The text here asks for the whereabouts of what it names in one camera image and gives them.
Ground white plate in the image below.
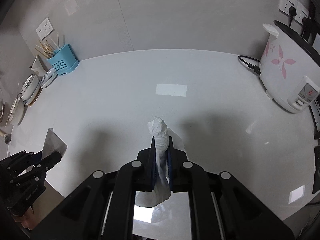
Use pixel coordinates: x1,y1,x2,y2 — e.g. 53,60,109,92
40,67,58,88

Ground left hand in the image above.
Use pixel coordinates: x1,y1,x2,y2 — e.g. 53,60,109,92
13,207,37,230

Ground stacked white bowls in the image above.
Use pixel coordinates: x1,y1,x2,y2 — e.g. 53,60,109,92
19,74,41,105

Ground black power cord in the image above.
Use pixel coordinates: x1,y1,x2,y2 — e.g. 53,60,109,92
237,55,262,76

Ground wall power socket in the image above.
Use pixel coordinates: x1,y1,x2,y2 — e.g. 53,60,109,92
278,0,309,25
36,17,54,41

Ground white bowl with rack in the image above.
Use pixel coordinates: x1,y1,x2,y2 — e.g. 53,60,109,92
7,93,25,126

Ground left wall power socket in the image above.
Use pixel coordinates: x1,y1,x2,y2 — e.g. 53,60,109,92
36,17,54,41

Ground wooden chopsticks bundle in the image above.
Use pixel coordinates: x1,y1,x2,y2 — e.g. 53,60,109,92
35,33,61,59

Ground white tissue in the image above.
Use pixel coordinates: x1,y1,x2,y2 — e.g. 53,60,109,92
135,117,186,207

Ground white pink rice cooker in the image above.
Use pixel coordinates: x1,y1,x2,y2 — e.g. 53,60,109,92
259,20,319,114

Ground right wall power socket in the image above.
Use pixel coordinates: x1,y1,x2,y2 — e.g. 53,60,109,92
278,0,309,25

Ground black metal rack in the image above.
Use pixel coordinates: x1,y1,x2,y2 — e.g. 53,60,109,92
301,0,319,45

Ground blue utensil holder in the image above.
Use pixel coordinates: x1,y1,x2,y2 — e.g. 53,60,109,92
47,44,79,76

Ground white ceramic jug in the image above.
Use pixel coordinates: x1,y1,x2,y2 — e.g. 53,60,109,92
29,54,47,78

